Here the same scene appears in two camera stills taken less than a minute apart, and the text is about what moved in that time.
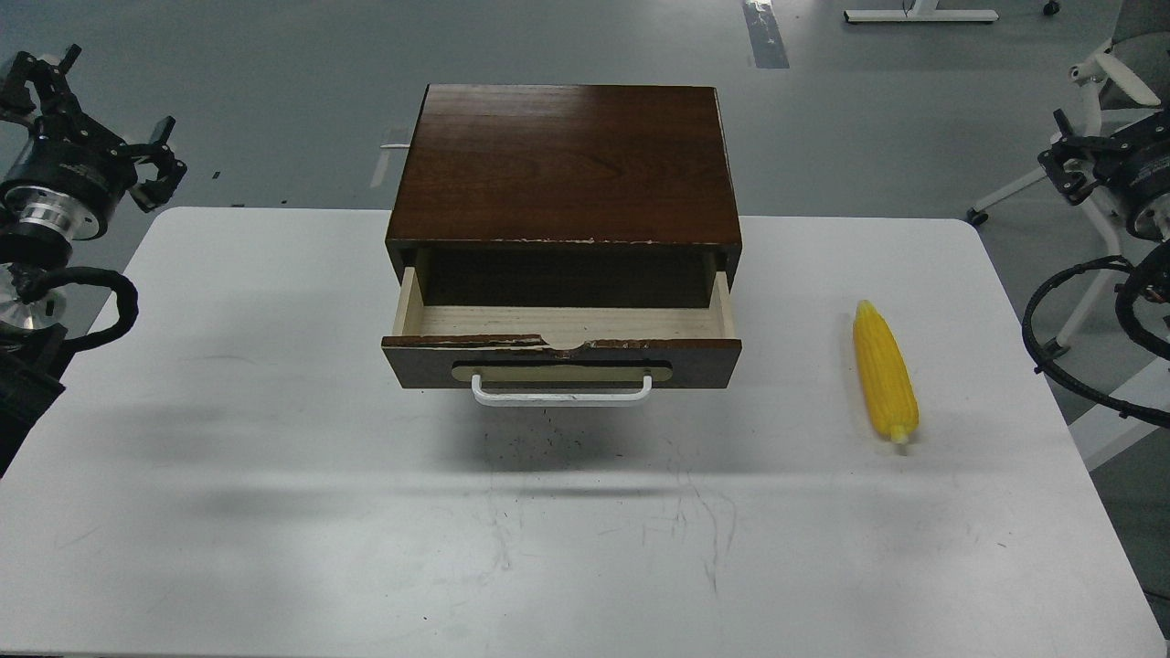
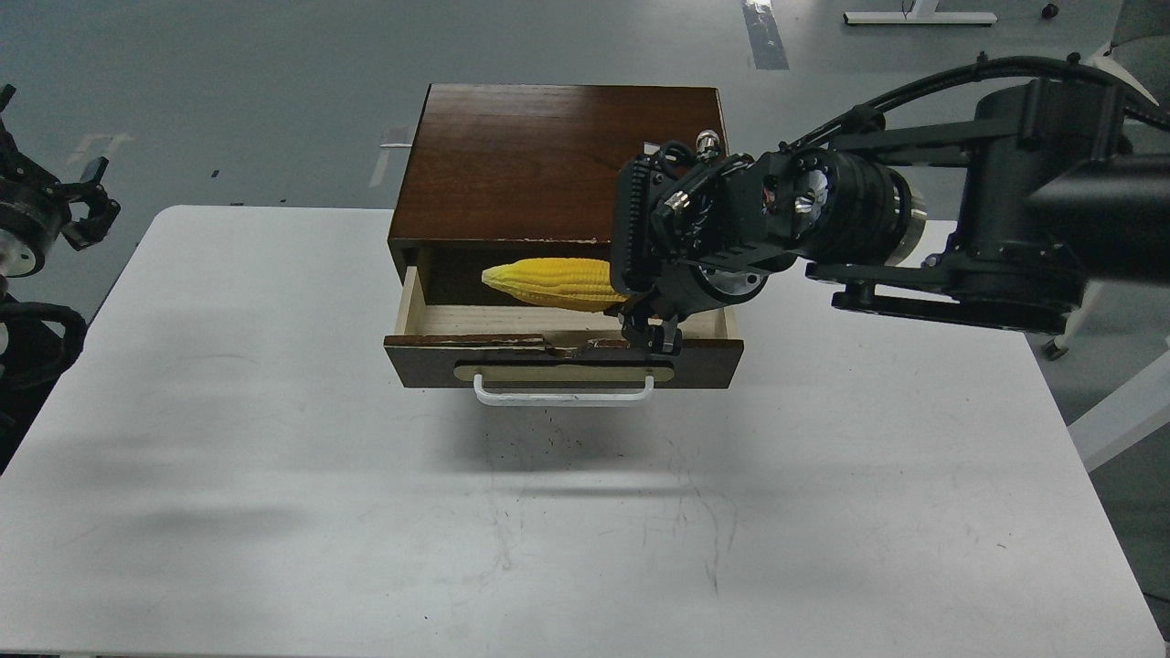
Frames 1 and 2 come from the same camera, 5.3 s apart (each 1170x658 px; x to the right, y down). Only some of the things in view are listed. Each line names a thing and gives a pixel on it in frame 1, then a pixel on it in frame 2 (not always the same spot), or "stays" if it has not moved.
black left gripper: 66,149 to 33,216
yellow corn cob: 885,368 to 584,284
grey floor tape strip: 765,37 stays
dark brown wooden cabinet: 566,196 stays
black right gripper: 1119,161 to 697,231
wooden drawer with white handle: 560,355 stays
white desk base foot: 921,11 stays
